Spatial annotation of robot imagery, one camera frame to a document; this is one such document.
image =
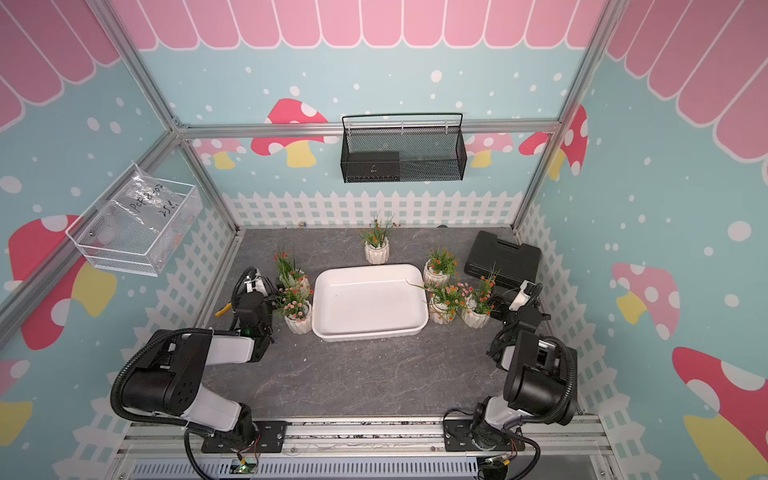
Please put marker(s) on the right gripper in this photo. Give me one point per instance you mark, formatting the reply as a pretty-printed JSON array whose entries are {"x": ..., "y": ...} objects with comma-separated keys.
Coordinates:
[{"x": 519, "y": 309}]

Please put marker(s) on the ribbed pot orange flowers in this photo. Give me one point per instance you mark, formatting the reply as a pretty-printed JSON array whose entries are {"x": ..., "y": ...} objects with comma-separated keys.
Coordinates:
[{"x": 478, "y": 301}]

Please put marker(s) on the twine pot pink flowers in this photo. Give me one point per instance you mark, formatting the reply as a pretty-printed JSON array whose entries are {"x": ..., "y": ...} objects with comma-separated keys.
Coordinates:
[{"x": 444, "y": 302}]

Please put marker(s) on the white rectangular storage tray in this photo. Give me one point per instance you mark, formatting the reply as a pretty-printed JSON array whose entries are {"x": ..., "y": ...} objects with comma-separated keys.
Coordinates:
[{"x": 369, "y": 302}]

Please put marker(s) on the twine pot orange flowers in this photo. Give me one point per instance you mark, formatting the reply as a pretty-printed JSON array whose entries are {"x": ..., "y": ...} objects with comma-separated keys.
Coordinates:
[{"x": 440, "y": 267}]

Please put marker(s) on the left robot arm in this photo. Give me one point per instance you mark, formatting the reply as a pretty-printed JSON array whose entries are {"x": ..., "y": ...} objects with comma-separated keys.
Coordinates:
[{"x": 162, "y": 382}]

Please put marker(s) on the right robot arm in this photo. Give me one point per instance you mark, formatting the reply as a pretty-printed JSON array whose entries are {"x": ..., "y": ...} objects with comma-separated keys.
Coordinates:
[{"x": 540, "y": 385}]

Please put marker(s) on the black box in basket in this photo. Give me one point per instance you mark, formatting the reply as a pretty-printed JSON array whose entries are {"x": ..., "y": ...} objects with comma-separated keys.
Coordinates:
[{"x": 372, "y": 166}]

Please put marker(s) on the far left pot orange flowers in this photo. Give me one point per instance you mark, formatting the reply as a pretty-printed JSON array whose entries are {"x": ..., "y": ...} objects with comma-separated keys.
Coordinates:
[{"x": 290, "y": 276}]

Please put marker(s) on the black plastic tool case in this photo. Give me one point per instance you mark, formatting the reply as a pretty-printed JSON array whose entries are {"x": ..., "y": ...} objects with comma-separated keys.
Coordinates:
[{"x": 512, "y": 263}]

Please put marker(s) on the back ribbed pot plant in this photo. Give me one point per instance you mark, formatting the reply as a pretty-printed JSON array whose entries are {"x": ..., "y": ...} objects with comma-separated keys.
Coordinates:
[{"x": 376, "y": 241}]

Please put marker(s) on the plastic bag with writing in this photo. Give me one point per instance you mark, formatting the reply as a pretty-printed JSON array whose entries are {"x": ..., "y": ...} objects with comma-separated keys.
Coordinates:
[{"x": 134, "y": 217}]

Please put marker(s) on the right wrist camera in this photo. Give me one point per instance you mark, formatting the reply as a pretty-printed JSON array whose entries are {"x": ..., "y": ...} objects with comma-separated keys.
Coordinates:
[{"x": 526, "y": 292}]

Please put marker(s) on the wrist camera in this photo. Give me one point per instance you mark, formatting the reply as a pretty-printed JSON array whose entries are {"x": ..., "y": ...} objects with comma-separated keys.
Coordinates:
[
  {"x": 526, "y": 292},
  {"x": 254, "y": 282}
]

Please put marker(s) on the yellow handled pliers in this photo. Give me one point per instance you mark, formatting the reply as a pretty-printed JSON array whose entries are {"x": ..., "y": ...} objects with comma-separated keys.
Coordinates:
[{"x": 224, "y": 310}]

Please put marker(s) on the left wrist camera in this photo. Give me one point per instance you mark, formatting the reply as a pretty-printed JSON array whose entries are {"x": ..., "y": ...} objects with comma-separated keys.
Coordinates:
[{"x": 254, "y": 282}]

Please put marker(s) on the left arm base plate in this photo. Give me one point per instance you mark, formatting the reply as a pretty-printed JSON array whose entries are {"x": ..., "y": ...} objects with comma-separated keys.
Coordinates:
[{"x": 259, "y": 437}]

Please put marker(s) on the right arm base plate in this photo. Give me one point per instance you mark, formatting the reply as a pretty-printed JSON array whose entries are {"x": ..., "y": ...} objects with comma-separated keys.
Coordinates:
[{"x": 463, "y": 435}]

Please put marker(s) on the clear wire wall basket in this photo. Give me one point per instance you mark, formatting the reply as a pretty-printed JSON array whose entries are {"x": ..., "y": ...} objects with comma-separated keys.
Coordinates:
[{"x": 152, "y": 262}]

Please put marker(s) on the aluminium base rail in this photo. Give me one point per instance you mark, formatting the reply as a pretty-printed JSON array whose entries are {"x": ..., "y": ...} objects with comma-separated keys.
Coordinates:
[{"x": 372, "y": 448}]

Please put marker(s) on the black wire mesh basket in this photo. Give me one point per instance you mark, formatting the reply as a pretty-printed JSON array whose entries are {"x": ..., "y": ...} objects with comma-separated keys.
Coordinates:
[{"x": 431, "y": 146}]

